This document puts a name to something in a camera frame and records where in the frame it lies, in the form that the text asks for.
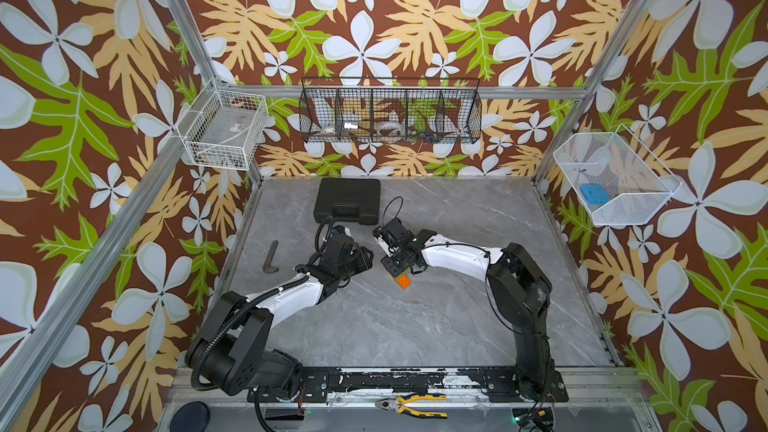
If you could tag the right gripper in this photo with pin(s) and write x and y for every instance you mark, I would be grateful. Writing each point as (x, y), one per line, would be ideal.
(387, 265)

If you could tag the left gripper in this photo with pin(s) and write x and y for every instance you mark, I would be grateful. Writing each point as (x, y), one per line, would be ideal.
(364, 261)

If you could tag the orange lego brick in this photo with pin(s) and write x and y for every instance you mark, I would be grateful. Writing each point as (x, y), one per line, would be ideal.
(403, 281)

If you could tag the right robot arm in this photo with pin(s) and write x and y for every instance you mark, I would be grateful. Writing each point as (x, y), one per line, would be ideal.
(517, 289)

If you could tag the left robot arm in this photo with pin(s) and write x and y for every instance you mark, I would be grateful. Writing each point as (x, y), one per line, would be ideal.
(229, 351)

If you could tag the black plastic tool case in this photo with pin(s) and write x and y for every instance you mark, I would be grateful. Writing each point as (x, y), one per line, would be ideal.
(348, 200)

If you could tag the blue object in basket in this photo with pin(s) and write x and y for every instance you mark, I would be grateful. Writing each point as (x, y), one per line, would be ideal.
(595, 194)

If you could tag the black round disc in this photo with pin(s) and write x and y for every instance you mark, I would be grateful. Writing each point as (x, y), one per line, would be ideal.
(191, 417)

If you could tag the white mesh basket right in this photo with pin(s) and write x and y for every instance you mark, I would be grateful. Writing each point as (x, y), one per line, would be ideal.
(639, 182)

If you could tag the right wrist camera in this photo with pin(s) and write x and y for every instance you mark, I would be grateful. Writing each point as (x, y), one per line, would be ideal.
(392, 235)

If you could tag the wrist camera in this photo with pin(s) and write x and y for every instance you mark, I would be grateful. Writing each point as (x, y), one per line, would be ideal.
(392, 235)
(340, 230)

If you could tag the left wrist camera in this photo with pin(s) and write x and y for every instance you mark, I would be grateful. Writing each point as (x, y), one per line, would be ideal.
(340, 230)

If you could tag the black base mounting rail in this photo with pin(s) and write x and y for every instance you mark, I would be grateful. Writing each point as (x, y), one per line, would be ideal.
(497, 384)

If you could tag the black wire basket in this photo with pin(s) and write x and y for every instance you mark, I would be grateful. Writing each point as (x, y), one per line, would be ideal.
(389, 110)

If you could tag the white wire basket left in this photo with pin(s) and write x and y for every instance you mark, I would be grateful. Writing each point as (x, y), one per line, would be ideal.
(223, 127)

